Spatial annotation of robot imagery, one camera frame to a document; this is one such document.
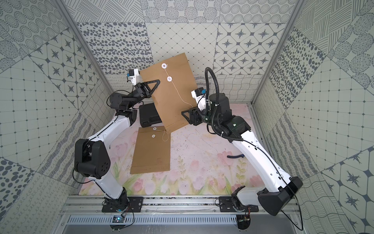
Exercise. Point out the black plastic tool case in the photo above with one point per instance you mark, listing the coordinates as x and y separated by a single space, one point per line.
148 115

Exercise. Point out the blue handled pliers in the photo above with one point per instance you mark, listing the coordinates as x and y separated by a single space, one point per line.
235 157

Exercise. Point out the brown kraft file bag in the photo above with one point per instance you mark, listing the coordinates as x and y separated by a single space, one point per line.
173 95
152 151

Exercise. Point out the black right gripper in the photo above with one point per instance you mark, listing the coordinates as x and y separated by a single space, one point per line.
195 114

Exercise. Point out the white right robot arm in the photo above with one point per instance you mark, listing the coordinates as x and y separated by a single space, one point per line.
279 186

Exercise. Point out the aluminium mounting rail frame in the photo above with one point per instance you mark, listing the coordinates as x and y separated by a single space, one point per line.
181 204

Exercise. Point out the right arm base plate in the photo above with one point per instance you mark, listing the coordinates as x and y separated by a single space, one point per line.
230 205

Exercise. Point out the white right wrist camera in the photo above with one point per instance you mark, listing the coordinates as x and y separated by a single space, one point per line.
199 95

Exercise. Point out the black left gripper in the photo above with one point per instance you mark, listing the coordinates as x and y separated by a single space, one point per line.
140 88

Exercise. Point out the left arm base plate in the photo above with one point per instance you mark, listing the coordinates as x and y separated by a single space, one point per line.
122 204

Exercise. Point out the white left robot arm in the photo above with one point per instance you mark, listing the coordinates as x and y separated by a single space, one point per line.
91 156

